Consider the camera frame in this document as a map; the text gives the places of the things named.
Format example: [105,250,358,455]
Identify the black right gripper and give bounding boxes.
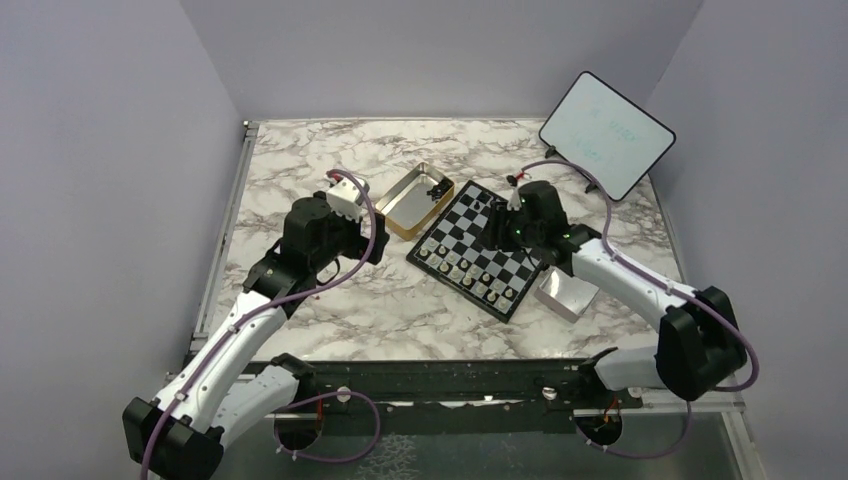
[476,201,544,252]

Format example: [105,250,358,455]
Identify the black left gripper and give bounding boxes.
[310,190,390,272]

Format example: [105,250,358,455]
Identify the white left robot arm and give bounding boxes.
[122,192,388,479]

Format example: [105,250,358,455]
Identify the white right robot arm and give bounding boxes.
[478,181,748,407]

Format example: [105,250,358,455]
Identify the pile of black chess pieces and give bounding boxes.
[426,184,452,202]

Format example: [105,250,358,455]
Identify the black and white chessboard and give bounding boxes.
[406,181,546,323]

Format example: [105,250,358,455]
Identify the yellow metal tin box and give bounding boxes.
[375,162,455,241]

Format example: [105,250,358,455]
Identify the silver metal tin lid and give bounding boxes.
[534,267,599,323]

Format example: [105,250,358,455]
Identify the small whiteboard on stand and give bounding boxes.
[539,71,677,201]

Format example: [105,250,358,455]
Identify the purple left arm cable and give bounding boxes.
[137,169,382,480]

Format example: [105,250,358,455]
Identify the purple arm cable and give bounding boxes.
[516,159,762,462]
[137,169,382,480]

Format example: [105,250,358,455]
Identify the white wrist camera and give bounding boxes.
[506,171,527,212]
[326,174,365,221]

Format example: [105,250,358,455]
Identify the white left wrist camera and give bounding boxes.
[326,174,365,221]

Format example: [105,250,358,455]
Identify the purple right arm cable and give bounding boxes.
[516,159,762,462]

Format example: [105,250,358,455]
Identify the aluminium frame rail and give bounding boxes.
[187,120,261,356]

